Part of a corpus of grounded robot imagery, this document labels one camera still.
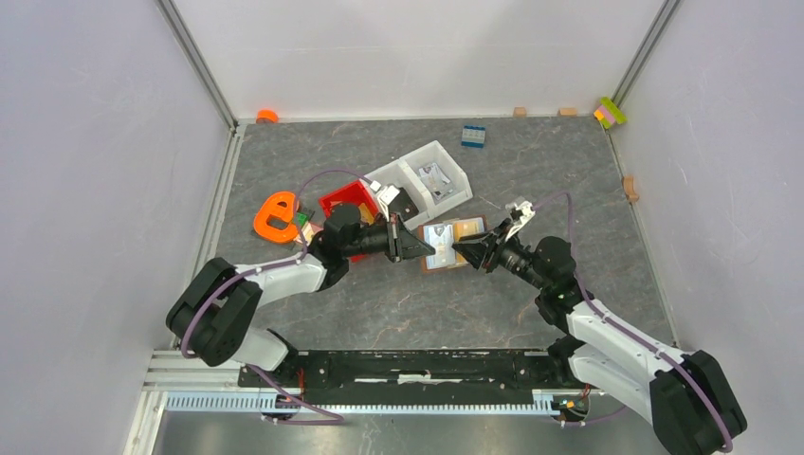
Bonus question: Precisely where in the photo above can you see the black wallet in bin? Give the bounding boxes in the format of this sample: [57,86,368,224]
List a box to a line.
[389,188,419,221]

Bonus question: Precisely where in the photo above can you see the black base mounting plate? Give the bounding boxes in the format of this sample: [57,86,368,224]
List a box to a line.
[270,349,588,406]

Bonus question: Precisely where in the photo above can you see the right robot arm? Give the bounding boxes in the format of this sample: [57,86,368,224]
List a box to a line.
[452,219,747,454]

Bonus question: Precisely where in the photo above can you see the orange letter e toy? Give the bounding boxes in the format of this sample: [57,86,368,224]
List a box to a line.
[252,191,299,244]

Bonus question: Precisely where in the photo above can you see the wooden arch block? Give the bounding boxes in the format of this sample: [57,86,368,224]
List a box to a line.
[622,175,640,204]

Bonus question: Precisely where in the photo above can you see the white divided plastic bin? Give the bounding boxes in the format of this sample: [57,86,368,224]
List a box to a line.
[366,140,473,230]

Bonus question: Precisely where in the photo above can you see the silver card in holder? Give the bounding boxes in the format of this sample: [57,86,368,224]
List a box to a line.
[423,223,457,270]

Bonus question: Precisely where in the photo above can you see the pink wooden puzzle tile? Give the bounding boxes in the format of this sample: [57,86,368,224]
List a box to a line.
[301,222,322,244]

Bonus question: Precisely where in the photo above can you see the aluminium frame rail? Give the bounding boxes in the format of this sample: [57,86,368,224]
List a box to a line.
[122,350,714,455]

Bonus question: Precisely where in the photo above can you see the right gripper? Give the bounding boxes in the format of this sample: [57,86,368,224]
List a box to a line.
[451,218,549,292]

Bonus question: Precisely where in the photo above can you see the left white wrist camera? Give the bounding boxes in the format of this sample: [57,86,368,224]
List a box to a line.
[369,180,400,220]

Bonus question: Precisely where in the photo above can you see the multicolour toy brick stack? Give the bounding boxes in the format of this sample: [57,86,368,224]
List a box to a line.
[593,97,628,130]

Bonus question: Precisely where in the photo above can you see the blue toy brick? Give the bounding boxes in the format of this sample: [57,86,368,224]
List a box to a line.
[461,125,486,148]

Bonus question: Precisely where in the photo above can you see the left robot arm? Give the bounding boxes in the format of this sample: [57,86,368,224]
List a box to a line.
[166,203,435,387]

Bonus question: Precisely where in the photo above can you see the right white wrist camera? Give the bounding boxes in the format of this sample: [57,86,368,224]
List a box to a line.
[504,197,536,241]

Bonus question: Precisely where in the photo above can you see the orange tape roll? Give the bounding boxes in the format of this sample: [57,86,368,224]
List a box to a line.
[255,109,279,124]

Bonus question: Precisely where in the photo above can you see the small wooden block right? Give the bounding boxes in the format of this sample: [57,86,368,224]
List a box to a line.
[557,107,578,117]

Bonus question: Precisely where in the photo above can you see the red plastic bin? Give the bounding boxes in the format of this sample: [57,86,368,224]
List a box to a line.
[313,181,382,266]

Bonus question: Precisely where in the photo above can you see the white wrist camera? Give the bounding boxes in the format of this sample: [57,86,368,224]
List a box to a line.
[504,197,536,241]
[369,180,400,220]

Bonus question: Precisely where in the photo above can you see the brown leather card holder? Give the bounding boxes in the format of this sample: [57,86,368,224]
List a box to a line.
[418,215,488,273]

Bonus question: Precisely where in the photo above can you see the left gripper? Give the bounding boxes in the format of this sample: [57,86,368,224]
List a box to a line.
[343,211,435,263]

